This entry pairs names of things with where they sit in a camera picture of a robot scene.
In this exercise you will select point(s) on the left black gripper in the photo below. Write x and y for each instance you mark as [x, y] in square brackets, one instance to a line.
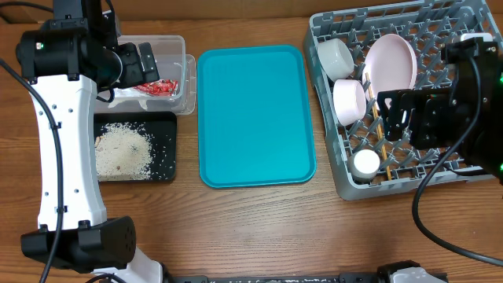
[137, 75]

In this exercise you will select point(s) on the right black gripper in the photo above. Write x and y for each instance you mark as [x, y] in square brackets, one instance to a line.
[434, 115]

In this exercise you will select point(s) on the white napkin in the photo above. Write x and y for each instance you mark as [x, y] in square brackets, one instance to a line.
[132, 94]

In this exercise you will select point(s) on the red snack wrapper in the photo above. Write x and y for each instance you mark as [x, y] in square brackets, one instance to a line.
[159, 88]

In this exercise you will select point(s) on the pink bowl with rice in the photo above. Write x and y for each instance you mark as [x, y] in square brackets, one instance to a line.
[349, 101]

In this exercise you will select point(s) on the white paper cup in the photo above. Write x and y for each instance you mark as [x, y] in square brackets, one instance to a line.
[363, 165]

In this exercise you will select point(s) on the pink round plate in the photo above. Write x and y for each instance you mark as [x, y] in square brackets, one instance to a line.
[390, 64]

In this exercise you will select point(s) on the grey-green bowl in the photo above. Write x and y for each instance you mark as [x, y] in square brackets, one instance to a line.
[336, 59]

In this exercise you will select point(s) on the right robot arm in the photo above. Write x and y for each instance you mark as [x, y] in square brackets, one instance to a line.
[477, 81]

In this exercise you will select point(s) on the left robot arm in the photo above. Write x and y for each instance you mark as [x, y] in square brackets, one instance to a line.
[64, 65]

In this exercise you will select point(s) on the grey dishwasher rack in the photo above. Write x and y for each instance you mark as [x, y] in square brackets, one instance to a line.
[426, 25]

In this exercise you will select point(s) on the clear plastic bin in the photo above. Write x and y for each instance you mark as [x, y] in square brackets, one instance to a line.
[173, 63]

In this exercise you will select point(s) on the black plastic tray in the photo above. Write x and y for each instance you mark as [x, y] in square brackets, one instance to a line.
[165, 133]

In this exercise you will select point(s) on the spilled rice pile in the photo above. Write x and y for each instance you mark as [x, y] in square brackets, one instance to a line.
[123, 153]

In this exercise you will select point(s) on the teal serving tray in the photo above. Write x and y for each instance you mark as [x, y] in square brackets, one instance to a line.
[254, 121]

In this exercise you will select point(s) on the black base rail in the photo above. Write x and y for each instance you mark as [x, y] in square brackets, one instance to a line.
[400, 272]

